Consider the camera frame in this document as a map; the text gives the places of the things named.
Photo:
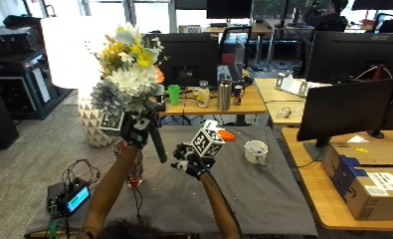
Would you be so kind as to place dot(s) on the person's left hand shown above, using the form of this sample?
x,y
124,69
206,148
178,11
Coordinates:
x,y
136,130

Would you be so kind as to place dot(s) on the person's right hand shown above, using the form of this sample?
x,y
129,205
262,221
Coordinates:
x,y
190,162

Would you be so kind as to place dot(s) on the artificial flower bouquet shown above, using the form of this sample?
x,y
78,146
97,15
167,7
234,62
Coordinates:
x,y
128,76

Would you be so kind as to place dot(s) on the white marker cube left glove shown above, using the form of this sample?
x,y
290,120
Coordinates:
x,y
112,121

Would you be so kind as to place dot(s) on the white marker cube glove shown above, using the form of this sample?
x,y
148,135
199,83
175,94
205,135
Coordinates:
x,y
112,121
207,142

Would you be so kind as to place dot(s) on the white marker cube right glove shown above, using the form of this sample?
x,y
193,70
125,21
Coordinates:
x,y
207,142

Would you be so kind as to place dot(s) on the green cup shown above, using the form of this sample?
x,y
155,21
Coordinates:
x,y
174,94

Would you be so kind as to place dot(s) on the white patterned floor vase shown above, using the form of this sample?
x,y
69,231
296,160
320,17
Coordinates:
x,y
92,124

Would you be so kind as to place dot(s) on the orange object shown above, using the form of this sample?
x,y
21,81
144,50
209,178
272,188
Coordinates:
x,y
226,135

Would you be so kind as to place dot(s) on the clear bottle yellow liquid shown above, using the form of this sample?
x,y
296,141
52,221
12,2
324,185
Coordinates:
x,y
202,94

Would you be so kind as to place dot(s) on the white mug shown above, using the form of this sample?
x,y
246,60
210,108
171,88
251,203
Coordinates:
x,y
255,151

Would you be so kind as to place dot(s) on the grey tablecloth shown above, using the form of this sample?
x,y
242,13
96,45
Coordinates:
x,y
249,195

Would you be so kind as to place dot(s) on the steel bottle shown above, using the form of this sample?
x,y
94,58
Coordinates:
x,y
223,94

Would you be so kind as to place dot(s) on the wooden desk with bottles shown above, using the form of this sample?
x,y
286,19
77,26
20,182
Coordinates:
x,y
245,104

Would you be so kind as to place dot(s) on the small black monitor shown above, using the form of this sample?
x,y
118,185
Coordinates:
x,y
185,58

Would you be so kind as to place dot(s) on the drink can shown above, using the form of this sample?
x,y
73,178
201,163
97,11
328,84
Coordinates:
x,y
237,95

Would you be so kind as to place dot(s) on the small silver object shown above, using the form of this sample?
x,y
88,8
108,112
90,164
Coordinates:
x,y
284,113

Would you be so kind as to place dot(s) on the wooden desk with adapter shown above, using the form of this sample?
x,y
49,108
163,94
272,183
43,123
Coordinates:
x,y
278,99

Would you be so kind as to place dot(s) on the black device with blue screen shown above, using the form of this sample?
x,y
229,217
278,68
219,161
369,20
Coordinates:
x,y
70,199

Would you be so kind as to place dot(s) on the black office chair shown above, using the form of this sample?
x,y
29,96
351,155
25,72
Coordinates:
x,y
234,45

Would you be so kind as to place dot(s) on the wooden desk with box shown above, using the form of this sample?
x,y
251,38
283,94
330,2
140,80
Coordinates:
x,y
312,195

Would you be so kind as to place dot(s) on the black equipment rack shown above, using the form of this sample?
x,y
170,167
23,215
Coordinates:
x,y
15,76

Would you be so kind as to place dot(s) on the tilted black monitor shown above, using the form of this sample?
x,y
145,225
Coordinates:
x,y
343,109

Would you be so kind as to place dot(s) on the cardboard box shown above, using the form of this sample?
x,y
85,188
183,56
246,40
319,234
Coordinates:
x,y
372,181

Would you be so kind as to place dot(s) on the large black monitor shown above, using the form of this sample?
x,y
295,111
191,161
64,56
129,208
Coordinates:
x,y
359,54

